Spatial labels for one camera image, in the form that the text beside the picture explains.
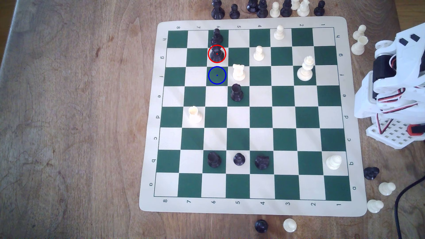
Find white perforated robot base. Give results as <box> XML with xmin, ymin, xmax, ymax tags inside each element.
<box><xmin>365</xmin><ymin>114</ymin><xmax>425</xmax><ymax>149</ymax></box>

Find white rook chess piece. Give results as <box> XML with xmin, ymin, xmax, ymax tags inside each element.
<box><xmin>232</xmin><ymin>64</ymin><xmax>246</xmax><ymax>82</ymax></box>
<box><xmin>187</xmin><ymin>106</ymin><xmax>203</xmax><ymax>124</ymax></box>

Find black king chess piece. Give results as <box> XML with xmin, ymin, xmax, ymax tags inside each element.
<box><xmin>207</xmin><ymin>152</ymin><xmax>222</xmax><ymax>168</ymax></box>

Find green and cream chess mat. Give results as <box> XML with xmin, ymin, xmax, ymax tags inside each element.
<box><xmin>139</xmin><ymin>16</ymin><xmax>368</xmax><ymax>218</ymax></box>

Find white queen chess piece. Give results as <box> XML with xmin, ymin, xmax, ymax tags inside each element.
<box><xmin>296</xmin><ymin>56</ymin><xmax>315</xmax><ymax>82</ymax></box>

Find white king chess piece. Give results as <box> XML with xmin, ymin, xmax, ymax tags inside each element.
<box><xmin>326</xmin><ymin>155</ymin><xmax>343</xmax><ymax>171</ymax></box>

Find white knight chess piece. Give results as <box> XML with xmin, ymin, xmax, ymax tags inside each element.
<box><xmin>297</xmin><ymin>0</ymin><xmax>311</xmax><ymax>17</ymax></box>

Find black pawn board centre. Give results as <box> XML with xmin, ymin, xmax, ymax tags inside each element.
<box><xmin>230</xmin><ymin>83</ymin><xmax>244</xmax><ymax>102</ymax></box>

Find white pieces beside board top right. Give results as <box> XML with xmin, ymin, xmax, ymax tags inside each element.
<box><xmin>351</xmin><ymin>36</ymin><xmax>369</xmax><ymax>56</ymax></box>

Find red and black clamp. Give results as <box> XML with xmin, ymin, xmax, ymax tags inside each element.
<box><xmin>407</xmin><ymin>123</ymin><xmax>425</xmax><ymax>137</ymax></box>

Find black cable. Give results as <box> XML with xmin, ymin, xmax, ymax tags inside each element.
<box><xmin>394</xmin><ymin>175</ymin><xmax>425</xmax><ymax>239</ymax></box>

